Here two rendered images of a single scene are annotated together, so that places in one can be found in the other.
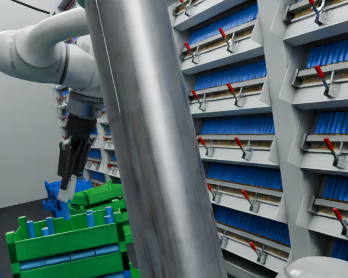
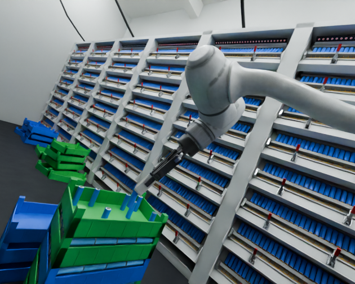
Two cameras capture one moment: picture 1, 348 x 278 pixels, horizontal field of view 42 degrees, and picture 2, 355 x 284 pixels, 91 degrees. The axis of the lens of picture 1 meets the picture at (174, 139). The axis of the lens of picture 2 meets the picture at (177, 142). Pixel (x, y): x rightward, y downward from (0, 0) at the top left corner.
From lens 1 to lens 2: 87 cm
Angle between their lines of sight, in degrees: 30
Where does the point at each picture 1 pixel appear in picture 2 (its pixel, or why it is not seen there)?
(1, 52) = (217, 65)
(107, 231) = (154, 227)
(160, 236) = not seen: outside the picture
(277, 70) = (247, 162)
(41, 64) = (233, 98)
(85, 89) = (216, 129)
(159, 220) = not seen: outside the picture
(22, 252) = (83, 229)
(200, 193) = not seen: outside the picture
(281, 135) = (231, 192)
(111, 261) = (143, 250)
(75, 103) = (203, 134)
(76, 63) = (230, 111)
